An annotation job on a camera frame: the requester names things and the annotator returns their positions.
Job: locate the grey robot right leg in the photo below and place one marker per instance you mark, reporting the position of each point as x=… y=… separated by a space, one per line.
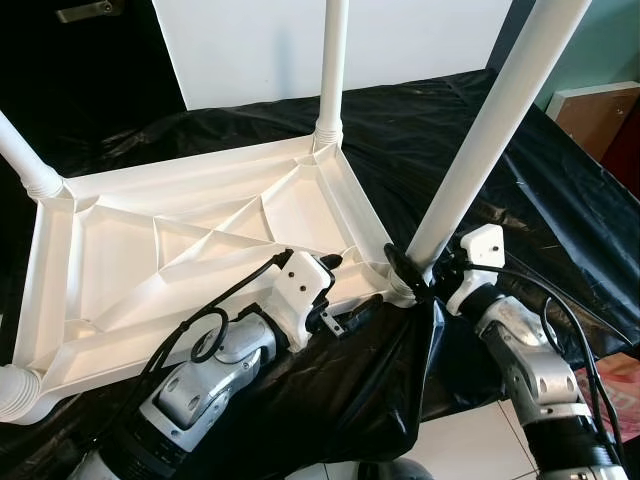
x=410 y=472

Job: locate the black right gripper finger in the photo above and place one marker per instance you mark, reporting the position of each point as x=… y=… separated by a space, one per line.
x=408 y=272

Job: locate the dark grey door frame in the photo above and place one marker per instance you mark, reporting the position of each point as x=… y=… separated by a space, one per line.
x=510 y=30

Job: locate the dark red furniture piece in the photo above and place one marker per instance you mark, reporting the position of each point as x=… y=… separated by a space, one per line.
x=628 y=150

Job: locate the black door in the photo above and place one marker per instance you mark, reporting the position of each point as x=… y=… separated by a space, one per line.
x=80 y=60

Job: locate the brown wooden cabinet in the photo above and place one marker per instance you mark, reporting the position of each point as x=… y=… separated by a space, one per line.
x=585 y=120

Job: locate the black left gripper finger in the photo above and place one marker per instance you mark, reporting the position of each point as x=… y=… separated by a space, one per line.
x=331 y=262
x=362 y=315

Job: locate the black plastic table cloth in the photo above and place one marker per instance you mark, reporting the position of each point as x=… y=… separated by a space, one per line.
x=420 y=150

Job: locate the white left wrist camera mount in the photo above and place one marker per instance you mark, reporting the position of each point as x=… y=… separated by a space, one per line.
x=300 y=285

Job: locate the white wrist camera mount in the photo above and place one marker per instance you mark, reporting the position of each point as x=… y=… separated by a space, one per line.
x=300 y=285
x=480 y=250

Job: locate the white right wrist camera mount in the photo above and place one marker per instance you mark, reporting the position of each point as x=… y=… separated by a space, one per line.
x=480 y=250

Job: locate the white plastic table top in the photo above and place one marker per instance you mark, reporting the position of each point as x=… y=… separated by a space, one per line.
x=130 y=250

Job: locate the pink plastic bag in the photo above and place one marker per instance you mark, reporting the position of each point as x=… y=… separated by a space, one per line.
x=615 y=395

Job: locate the white plastic table leg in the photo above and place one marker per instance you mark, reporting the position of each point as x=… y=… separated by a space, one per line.
x=18 y=395
x=30 y=165
x=333 y=70
x=500 y=120

